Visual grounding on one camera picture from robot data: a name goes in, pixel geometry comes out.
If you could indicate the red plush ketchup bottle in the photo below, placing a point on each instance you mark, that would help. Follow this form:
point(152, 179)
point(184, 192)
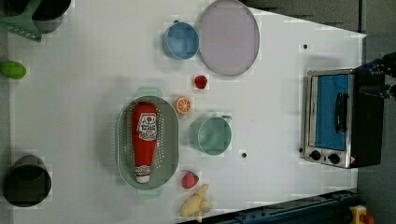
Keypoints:
point(144, 135)

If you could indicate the orange slice toy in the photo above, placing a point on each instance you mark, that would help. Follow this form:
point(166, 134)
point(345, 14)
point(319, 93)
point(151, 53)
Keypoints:
point(183, 105)

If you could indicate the teal green cup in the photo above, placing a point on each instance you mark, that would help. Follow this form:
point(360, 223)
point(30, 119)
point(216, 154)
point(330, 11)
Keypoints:
point(211, 135)

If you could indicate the small red strawberry toy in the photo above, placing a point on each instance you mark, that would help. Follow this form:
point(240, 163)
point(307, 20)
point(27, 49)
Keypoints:
point(200, 82)

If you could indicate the large red strawberry toy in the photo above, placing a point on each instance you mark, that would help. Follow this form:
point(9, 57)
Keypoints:
point(189, 180)

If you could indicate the blue cup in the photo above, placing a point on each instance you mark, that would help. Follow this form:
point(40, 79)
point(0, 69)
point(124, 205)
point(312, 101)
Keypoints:
point(180, 41)

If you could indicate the purple round plate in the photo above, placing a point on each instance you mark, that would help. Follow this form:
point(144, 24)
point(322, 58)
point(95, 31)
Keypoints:
point(229, 37)

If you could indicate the yellow peeled banana toy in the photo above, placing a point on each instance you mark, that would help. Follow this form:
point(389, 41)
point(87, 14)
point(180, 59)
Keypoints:
point(197, 204)

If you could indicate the silver toaster oven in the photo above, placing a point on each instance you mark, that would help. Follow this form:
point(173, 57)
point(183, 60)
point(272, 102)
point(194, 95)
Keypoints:
point(343, 122)

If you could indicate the yellow red toy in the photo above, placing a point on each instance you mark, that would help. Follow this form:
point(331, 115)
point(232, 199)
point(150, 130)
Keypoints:
point(360, 216)

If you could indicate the green lime toy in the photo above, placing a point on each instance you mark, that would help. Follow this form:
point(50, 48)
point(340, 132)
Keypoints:
point(12, 69)

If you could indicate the black cylinder upper post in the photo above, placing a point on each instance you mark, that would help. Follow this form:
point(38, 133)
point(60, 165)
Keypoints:
point(48, 16)

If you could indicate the black cylinder post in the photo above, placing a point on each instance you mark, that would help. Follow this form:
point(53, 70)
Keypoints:
point(48, 16)
point(28, 182)

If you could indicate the black cylinder lower post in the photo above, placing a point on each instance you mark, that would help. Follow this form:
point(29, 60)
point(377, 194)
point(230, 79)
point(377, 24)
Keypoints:
point(28, 182)

